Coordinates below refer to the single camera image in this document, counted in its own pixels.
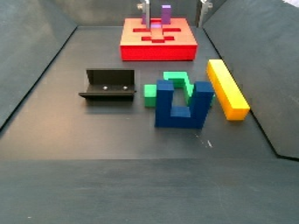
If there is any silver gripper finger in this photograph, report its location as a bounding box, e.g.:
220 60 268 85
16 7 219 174
136 0 151 29
199 0 212 26

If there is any blue U-shaped block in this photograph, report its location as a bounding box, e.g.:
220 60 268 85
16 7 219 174
155 80 214 129

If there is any red slotted board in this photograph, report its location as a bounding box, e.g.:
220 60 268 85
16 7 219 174
119 18 198 61

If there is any purple block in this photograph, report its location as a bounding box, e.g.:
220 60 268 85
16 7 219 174
151 4 172 28

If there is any green zigzag block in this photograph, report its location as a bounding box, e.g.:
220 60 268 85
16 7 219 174
144 71 194 108

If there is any yellow long block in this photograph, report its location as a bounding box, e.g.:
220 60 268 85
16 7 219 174
207 59 250 121

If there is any black angle bracket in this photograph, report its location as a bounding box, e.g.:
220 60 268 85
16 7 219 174
79 68 136 101

